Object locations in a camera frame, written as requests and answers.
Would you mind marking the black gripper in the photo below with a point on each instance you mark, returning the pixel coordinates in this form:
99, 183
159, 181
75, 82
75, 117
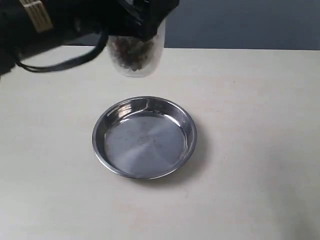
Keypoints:
77, 18

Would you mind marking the round stainless steel dish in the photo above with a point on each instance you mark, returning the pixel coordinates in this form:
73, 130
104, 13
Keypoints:
144, 138

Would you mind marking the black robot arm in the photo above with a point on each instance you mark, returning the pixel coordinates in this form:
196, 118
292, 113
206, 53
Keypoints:
31, 27

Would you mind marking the clear plastic bottle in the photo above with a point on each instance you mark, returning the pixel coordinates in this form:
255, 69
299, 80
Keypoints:
135, 58

